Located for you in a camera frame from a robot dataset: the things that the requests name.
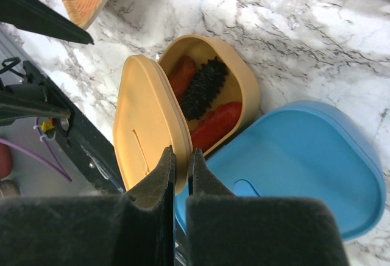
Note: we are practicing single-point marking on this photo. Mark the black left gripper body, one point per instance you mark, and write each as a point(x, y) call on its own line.
point(34, 16)

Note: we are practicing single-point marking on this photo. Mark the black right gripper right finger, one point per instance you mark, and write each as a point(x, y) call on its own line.
point(224, 229)

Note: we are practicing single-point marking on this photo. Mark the brown sausage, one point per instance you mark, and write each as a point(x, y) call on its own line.
point(182, 75)

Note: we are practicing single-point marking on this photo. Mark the blue lunch box lid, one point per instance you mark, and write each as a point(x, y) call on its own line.
point(307, 149)

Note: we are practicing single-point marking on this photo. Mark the beige lunch box lid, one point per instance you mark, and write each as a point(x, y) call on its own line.
point(148, 119)

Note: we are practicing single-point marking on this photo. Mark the beige lunch box base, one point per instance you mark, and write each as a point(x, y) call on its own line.
point(240, 83)

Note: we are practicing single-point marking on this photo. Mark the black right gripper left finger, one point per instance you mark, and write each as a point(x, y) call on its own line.
point(133, 228)

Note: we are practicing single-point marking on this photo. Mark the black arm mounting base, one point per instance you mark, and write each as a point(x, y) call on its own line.
point(82, 142)

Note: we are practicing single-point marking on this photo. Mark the red sausage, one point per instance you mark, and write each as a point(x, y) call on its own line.
point(216, 125)

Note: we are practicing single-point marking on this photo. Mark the black sea cucumber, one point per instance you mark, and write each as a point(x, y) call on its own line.
point(203, 89)

